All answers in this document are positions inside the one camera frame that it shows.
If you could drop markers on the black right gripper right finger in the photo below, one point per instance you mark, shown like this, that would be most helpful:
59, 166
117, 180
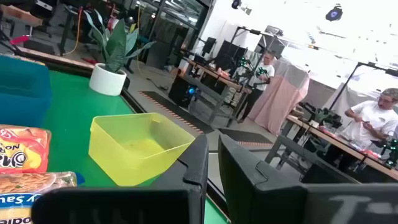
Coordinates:
280, 202

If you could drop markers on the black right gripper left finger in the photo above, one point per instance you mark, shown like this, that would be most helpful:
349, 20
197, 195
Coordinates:
124, 205

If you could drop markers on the blue Maruchan ramen packet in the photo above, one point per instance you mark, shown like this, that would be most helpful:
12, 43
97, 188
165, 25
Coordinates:
18, 186

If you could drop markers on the orange Maruchan ramen packet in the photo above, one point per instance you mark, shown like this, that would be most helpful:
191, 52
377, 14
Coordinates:
21, 149

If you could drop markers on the green-lit robot arm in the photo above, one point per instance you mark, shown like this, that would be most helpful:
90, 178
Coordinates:
391, 152
253, 67

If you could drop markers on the yellow plastic bin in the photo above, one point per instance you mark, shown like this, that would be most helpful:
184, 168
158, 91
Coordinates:
133, 149

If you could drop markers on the hazard-striped black floor mat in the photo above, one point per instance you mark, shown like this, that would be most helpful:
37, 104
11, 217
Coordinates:
177, 109
245, 137

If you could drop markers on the wooden workbench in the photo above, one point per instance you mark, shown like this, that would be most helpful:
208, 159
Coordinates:
342, 144
214, 79

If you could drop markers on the green table mat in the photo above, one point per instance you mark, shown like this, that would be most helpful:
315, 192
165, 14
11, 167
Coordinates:
71, 124

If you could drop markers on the pink cloth cover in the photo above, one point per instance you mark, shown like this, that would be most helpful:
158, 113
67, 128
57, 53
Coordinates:
280, 99

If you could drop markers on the white cloth cover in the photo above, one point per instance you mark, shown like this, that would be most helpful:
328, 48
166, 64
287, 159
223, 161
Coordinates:
339, 102

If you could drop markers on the seated person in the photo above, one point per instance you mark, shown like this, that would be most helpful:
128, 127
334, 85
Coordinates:
370, 121

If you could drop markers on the snake plant in white pot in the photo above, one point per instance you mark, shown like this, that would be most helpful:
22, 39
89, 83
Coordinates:
107, 81

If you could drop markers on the black computer tower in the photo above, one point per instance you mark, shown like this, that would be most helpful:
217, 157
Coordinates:
183, 91

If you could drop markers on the standing person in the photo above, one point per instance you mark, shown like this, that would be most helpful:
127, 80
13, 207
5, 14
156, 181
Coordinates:
262, 74

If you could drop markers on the blue plastic bin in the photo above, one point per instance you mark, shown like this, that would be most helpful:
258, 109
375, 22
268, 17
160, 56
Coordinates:
21, 93

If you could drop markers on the black computer monitor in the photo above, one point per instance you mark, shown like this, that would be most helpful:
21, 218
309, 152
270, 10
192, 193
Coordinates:
230, 53

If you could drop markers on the red clamp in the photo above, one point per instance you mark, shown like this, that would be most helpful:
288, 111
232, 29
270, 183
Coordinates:
19, 40

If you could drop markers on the wooden desk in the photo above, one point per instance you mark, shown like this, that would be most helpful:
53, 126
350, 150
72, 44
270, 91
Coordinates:
18, 15

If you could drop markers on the black table frame rail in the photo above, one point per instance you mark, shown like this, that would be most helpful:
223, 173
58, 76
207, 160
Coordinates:
136, 104

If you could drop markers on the black gantry frame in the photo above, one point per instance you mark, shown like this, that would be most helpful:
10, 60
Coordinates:
239, 29
373, 64

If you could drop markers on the black ceiling camera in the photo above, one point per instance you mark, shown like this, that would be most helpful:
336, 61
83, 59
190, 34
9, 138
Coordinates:
334, 13
236, 3

